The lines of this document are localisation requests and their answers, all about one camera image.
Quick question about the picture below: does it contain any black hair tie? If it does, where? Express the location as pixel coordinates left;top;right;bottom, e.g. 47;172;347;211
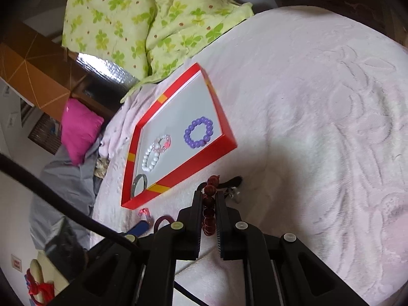
220;176;244;203

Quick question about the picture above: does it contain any green floral quilt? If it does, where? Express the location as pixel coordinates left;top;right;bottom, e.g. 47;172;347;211
61;0;254;86

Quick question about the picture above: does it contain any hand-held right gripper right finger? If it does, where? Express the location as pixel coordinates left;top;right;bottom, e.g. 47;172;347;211
215;192;370;306

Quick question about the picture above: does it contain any magenta pillow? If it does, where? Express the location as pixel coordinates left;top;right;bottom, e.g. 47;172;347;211
60;98;105;165

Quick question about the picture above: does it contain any silver foil sheet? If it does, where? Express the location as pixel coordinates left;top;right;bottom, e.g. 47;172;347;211
76;53;141;92

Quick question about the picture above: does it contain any grey cloth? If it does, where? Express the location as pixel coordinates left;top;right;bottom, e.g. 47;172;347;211
29;140;106;252

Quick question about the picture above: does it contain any pale pink bead bracelet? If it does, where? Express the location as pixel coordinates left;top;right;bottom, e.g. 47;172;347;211
153;135;172;154

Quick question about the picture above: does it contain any pale pink blanket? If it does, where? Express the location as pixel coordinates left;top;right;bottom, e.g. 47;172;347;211
89;5;408;306

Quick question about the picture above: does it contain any black cable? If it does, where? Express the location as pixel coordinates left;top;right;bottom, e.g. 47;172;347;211
0;153;141;250

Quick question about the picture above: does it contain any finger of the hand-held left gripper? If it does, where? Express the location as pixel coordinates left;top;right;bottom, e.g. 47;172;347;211
127;220;149;237

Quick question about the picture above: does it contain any dark glossy object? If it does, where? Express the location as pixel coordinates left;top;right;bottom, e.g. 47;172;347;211
45;217;89;263

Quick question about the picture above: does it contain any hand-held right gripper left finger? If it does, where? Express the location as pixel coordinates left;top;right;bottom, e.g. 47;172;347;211
41;183;204;306

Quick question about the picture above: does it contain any beige patterned cloth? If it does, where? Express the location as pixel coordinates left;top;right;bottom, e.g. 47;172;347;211
94;158;110;179

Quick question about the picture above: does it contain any dark red bead bracelet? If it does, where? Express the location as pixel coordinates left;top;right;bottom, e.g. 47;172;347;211
201;175;221;237

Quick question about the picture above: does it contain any grey bangle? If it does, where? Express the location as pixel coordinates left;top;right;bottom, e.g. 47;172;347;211
131;174;149;198

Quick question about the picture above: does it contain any red shallow box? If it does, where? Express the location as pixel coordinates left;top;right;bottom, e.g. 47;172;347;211
120;63;238;210

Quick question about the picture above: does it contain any white bead bracelet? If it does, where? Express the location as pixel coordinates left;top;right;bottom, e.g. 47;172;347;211
141;143;161;173

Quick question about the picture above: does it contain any red ribbon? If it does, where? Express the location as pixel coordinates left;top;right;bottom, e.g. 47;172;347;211
25;268;55;304

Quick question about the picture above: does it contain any maroon hair tie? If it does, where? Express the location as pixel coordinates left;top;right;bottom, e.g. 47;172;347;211
154;216;174;232

